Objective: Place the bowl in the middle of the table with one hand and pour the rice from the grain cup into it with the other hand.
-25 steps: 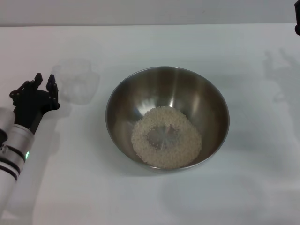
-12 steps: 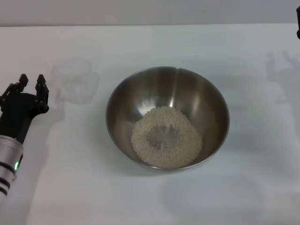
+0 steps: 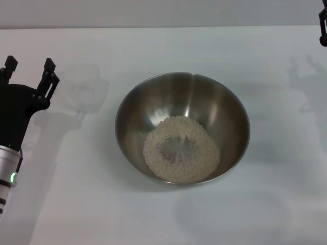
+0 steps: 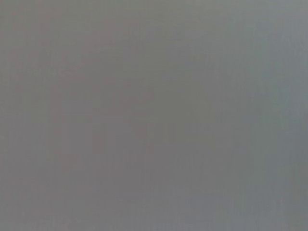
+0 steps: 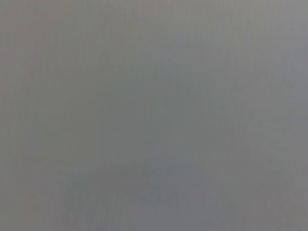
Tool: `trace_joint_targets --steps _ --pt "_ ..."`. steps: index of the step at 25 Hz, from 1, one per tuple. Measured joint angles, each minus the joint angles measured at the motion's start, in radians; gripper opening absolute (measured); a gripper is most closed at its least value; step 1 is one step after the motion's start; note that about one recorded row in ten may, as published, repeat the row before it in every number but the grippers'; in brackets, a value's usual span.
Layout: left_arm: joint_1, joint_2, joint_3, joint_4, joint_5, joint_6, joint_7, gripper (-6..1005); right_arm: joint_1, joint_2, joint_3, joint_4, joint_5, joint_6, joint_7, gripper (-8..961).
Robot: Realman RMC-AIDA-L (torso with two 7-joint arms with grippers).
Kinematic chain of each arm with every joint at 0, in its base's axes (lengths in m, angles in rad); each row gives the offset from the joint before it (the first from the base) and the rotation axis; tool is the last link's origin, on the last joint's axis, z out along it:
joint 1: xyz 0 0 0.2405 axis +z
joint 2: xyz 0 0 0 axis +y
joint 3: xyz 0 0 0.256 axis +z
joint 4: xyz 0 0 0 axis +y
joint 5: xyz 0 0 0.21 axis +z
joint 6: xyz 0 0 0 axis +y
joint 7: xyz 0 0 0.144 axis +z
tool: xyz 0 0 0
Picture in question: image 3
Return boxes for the clear plastic measuring cup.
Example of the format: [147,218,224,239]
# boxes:
[61,65,109,115]

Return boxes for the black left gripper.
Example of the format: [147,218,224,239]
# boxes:
[0,55,61,151]

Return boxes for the stainless steel mixing bowl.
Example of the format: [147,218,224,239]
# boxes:
[114,72,251,189]

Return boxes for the white rice grains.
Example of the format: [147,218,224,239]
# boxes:
[143,115,221,183]

